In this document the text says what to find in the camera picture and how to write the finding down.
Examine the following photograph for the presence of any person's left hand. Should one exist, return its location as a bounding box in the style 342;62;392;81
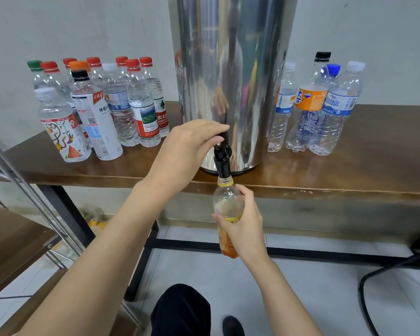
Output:
141;119;231;196

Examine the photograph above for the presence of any person's right hand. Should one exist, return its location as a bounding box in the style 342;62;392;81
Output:
213;184;268;266

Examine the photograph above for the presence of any yellow label plastic bottle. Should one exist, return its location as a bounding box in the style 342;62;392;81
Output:
212;175;246;259

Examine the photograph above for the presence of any white-cap blue-label bottle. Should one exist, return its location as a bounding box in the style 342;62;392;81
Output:
101;63;140;147

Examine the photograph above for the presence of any stainless steel water dispenser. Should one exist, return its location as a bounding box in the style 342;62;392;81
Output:
168;0;299;181

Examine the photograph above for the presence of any slim blue label plastic bottle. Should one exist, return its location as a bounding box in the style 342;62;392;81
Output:
267;63;298;153

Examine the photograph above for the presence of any white patterned label plastic bottle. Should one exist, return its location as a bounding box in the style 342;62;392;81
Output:
35;87;92;163

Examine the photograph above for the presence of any orange label black cap bottle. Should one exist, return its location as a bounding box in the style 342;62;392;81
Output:
286;51;332;153

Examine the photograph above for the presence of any white cap blue label bottle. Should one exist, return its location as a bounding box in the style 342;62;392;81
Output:
308;61;366;156

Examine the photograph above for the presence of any green label plastic water bottle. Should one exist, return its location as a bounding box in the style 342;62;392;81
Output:
27;61;46;90

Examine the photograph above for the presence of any blue cap plastic bottle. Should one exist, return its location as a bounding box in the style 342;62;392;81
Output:
301;63;342;153

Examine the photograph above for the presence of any wooden metal shelf rack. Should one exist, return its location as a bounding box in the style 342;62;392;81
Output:
0;133;144;336

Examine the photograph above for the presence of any person's right forearm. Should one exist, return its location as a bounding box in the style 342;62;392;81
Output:
248;255;323;336

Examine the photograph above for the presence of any person's left forearm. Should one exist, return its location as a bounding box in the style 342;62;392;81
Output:
14;180;169;336

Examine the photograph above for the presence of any person's black shoe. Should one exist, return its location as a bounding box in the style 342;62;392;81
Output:
222;316;246;336

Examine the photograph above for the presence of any person's black trouser leg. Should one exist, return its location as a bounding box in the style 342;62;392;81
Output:
150;284;212;336

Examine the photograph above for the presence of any yellow debris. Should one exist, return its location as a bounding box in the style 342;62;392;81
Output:
84;210;110;231

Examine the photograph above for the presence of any black metal table frame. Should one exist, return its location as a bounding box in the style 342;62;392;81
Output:
38;184;420;301

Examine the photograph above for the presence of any wooden stool with black frame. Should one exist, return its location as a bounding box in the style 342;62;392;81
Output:
357;227;420;336

